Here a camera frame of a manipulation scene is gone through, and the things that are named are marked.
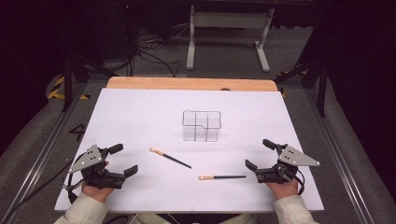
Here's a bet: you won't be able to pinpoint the white metal stand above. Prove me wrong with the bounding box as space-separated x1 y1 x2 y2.
186 4 276 73

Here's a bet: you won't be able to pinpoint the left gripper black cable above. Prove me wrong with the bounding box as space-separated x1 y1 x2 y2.
0 151 87 224

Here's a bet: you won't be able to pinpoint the aluminium floor rail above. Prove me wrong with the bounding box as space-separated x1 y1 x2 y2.
304 87 376 224
0 81 92 223

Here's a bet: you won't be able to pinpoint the clear plastic organizer box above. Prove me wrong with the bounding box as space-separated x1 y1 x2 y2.
181 109 222 143

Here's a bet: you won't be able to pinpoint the person's right hand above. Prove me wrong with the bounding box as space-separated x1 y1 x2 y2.
265 179 300 201

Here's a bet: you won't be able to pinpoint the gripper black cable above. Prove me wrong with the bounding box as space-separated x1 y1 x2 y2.
290 167 306 196
0 151 87 224

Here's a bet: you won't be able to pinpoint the wooden table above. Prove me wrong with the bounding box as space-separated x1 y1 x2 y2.
106 77 278 92

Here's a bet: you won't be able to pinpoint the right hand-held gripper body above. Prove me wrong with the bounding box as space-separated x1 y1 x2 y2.
255 143 321 185

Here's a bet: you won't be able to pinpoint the black makeup brush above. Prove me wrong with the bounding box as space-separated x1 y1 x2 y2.
198 175 248 181
149 147 192 170

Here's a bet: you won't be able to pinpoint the black tripod stand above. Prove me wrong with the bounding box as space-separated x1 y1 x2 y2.
274 57 331 118
59 43 120 114

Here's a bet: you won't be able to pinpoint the black floor cables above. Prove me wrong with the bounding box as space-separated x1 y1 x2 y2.
125 22 185 78

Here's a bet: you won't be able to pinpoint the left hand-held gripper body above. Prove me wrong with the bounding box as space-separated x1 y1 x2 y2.
68 144 127 190

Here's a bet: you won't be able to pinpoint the white paper sheet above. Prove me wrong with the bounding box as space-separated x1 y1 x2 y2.
54 88 325 215

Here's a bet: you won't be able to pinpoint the person's left hand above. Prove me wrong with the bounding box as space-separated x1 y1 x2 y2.
81 183 115 203

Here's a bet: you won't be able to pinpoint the black tape floor mark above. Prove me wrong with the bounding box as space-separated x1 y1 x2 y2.
68 122 88 143

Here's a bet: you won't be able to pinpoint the yellow black floor tape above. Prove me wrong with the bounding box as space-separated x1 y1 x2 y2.
46 76 92 101

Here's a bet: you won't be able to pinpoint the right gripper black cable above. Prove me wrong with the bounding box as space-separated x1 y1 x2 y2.
290 167 306 196

